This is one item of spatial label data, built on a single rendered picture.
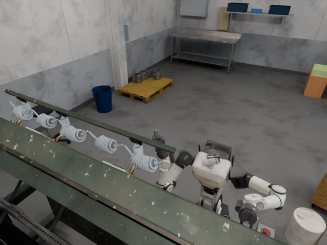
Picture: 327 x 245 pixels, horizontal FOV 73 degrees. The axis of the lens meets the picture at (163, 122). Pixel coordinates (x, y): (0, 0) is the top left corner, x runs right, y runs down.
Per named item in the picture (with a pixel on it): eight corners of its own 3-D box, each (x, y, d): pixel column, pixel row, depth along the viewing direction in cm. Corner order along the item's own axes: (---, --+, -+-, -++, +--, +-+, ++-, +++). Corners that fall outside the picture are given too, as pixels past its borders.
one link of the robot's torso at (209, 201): (204, 195, 235) (205, 172, 202) (220, 201, 228) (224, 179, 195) (199, 208, 227) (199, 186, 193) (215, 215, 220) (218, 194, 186)
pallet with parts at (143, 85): (145, 78, 671) (145, 65, 650) (174, 84, 633) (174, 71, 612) (117, 96, 566) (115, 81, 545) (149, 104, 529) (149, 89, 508)
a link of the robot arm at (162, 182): (155, 169, 165) (153, 188, 174) (165, 177, 158) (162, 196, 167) (166, 164, 172) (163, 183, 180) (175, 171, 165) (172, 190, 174)
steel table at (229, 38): (178, 58, 853) (180, 27, 794) (234, 67, 770) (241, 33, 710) (169, 64, 791) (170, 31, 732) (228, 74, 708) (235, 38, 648)
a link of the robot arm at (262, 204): (249, 216, 118) (266, 212, 123) (250, 200, 117) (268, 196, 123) (240, 210, 124) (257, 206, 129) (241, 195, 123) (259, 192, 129)
